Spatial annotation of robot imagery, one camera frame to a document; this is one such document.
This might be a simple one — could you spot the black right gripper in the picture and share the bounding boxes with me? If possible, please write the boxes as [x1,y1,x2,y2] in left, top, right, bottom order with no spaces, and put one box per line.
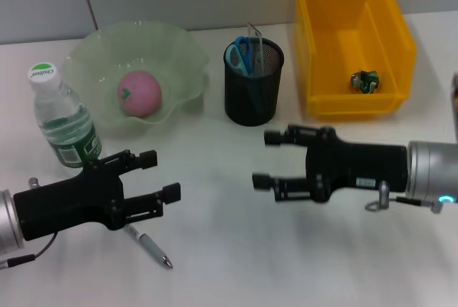
[252,124,409,203]

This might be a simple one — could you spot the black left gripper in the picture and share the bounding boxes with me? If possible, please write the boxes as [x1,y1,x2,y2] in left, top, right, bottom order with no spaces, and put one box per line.
[13,149,182,243]

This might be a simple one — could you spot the grey silver pen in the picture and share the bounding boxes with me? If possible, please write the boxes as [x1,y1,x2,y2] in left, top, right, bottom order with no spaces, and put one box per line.
[123,223,174,270]

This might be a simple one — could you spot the pink toy peach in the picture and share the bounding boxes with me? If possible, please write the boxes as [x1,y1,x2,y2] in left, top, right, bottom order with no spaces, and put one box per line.
[116,70,162,119]

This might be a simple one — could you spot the clear water bottle green label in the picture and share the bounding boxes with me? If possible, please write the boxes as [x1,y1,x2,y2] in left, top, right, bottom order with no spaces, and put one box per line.
[27,62,104,170]

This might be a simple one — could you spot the blue scissors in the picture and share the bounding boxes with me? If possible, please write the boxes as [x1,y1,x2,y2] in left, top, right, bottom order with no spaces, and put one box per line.
[225,36,266,112]

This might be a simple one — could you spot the transparent plastic ruler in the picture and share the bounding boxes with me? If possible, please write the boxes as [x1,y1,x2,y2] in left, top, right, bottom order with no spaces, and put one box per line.
[245,22,266,77]

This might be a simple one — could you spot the green plastic wrapper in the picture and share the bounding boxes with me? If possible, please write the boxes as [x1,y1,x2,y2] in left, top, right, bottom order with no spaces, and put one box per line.
[349,69,379,94]

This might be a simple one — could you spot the black mesh pen holder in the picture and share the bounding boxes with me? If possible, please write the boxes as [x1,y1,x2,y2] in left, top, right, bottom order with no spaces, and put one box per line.
[223,36,286,127]

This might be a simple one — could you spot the translucent green wavy fruit plate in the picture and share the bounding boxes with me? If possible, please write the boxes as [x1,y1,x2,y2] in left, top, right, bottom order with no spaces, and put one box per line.
[62,20,210,138]

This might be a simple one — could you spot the yellow plastic bin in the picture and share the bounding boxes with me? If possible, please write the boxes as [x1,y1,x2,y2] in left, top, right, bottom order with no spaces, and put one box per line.
[293,0,418,122]

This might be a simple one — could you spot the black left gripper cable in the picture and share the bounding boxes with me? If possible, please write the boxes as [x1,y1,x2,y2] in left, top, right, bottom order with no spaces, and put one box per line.
[0,231,59,268]

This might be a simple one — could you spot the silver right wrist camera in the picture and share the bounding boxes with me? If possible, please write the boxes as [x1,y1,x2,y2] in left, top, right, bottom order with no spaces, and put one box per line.
[451,72,458,143]

